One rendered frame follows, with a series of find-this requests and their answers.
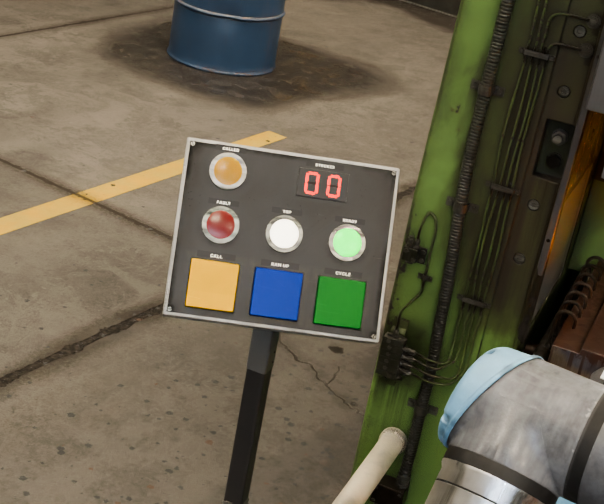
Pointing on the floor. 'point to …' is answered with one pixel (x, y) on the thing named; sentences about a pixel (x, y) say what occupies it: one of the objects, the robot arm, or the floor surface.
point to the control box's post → (251, 414)
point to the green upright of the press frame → (520, 279)
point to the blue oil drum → (226, 35)
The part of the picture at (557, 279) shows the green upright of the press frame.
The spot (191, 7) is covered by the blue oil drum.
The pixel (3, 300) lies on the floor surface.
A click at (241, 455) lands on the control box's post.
